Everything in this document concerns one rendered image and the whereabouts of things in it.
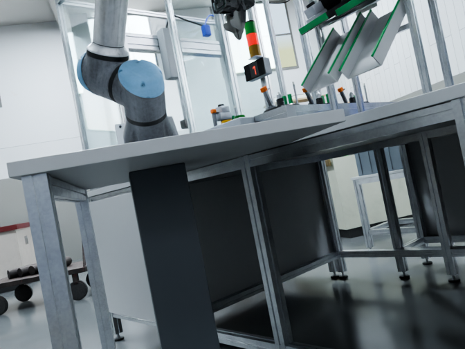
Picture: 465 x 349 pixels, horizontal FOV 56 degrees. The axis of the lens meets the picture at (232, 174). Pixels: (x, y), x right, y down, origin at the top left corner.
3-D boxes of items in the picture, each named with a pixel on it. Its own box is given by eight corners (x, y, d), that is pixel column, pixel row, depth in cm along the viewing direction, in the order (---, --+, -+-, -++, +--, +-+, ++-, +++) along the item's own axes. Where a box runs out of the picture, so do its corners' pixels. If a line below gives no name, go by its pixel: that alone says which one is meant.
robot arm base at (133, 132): (128, 158, 125) (123, 130, 119) (120, 128, 136) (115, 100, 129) (180, 147, 129) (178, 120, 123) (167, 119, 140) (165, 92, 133)
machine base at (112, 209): (171, 359, 205) (136, 177, 207) (111, 341, 252) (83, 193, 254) (342, 275, 297) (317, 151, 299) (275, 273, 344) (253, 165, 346)
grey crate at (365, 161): (432, 164, 311) (426, 131, 312) (356, 176, 358) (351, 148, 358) (457, 158, 339) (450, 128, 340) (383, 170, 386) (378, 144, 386)
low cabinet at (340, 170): (518, 197, 488) (503, 126, 490) (344, 239, 436) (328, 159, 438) (415, 200, 663) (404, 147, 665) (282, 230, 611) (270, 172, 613)
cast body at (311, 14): (319, 23, 141) (308, 3, 139) (310, 29, 144) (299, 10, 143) (333, 14, 145) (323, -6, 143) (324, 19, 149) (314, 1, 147)
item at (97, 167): (8, 178, 81) (5, 162, 81) (70, 192, 169) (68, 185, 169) (346, 120, 98) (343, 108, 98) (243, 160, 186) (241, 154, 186)
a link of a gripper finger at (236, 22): (229, 38, 147) (224, 12, 147) (242, 39, 151) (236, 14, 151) (235, 34, 145) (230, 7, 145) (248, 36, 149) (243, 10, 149)
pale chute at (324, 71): (338, 82, 135) (328, 72, 133) (309, 93, 146) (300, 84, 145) (369, 21, 146) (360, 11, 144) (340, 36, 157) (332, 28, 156)
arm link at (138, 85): (148, 127, 120) (142, 84, 111) (111, 111, 125) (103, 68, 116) (175, 107, 127) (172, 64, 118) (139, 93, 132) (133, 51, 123)
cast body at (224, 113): (221, 119, 189) (218, 103, 189) (215, 122, 192) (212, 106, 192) (235, 118, 194) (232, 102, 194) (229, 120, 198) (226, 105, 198)
